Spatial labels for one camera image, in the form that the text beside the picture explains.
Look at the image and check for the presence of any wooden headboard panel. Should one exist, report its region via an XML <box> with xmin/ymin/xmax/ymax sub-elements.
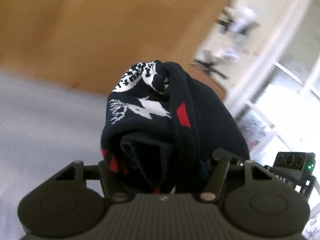
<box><xmin>1</xmin><ymin>0</ymin><xmax>229</xmax><ymax>94</ymax></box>

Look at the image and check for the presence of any grey striped bed sheet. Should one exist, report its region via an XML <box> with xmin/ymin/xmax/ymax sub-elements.
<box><xmin>1</xmin><ymin>75</ymin><xmax>107</xmax><ymax>239</ymax></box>

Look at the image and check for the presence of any black patterned knit garment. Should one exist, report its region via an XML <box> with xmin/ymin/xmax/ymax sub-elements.
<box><xmin>101</xmin><ymin>61</ymin><xmax>249</xmax><ymax>193</ymax></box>

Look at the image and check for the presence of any white window frame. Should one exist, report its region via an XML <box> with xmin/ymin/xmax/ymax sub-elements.
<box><xmin>226</xmin><ymin>0</ymin><xmax>319</xmax><ymax>164</ymax></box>

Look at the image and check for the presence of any black bracket on wall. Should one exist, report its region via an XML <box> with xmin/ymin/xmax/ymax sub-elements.
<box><xmin>191</xmin><ymin>59</ymin><xmax>229</xmax><ymax>80</ymax></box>

